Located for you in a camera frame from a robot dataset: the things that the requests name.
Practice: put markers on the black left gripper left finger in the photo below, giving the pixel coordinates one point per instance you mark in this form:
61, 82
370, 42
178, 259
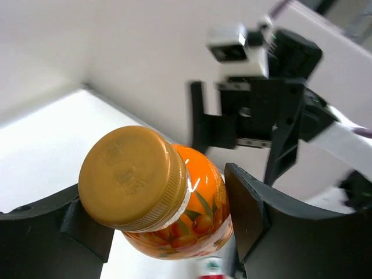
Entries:
53, 238

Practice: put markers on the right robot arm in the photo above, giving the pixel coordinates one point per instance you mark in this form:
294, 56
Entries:
292, 56

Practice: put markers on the orange juice bottle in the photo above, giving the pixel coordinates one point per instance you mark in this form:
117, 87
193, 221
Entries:
169, 201

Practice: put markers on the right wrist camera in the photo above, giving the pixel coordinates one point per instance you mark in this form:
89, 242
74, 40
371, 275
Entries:
240, 51

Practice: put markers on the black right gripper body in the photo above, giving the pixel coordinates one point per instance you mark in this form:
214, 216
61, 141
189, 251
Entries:
259, 106

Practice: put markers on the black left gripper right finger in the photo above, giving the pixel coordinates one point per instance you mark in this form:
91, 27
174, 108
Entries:
278, 236

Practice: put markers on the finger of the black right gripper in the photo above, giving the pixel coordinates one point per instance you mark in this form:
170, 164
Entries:
210, 130
284, 145

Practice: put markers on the red cap clear bottle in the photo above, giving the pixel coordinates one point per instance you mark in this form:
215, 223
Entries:
211, 267

